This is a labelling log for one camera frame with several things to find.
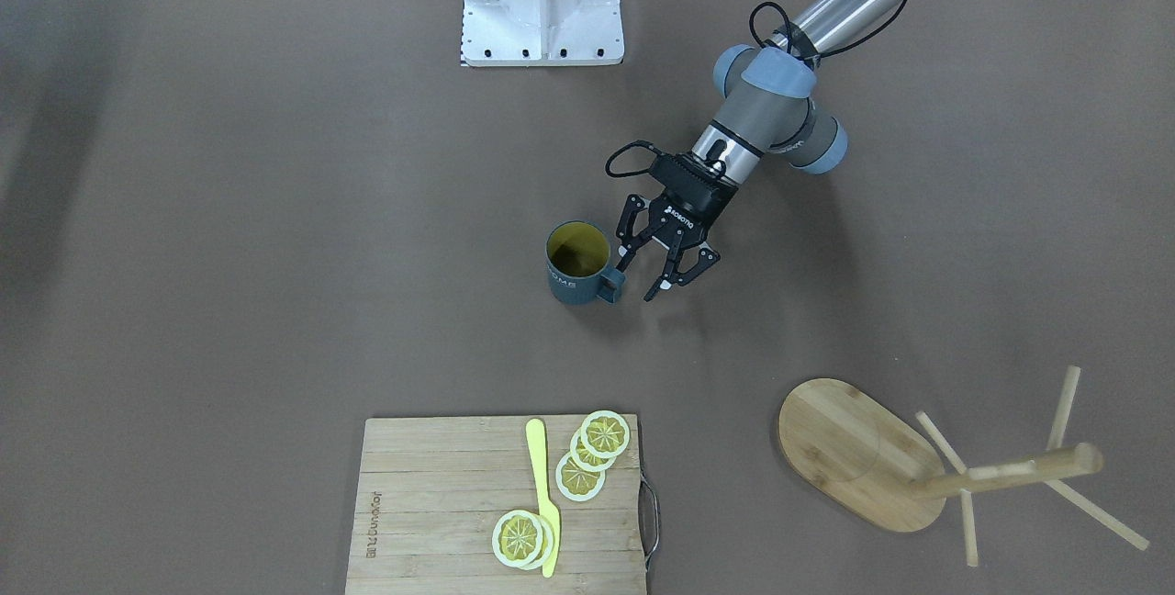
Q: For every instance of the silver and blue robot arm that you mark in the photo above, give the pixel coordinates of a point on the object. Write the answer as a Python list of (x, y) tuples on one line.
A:
[(767, 110)]

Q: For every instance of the dark teal mug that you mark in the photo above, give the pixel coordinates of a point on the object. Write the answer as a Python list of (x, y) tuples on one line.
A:
[(578, 261)]

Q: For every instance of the yellow plastic knife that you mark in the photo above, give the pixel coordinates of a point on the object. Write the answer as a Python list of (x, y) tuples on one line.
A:
[(536, 441)]

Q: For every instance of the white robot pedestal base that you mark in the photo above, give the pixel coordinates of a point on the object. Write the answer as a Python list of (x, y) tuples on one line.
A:
[(541, 33)]

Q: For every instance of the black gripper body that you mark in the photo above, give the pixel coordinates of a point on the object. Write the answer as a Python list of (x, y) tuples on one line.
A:
[(695, 206)]

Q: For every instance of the wooden cup storage rack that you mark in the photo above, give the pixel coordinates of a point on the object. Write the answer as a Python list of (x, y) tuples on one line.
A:
[(899, 477)]

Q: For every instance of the wooden cutting board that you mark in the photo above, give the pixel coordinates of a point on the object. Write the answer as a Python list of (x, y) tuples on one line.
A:
[(431, 490)]

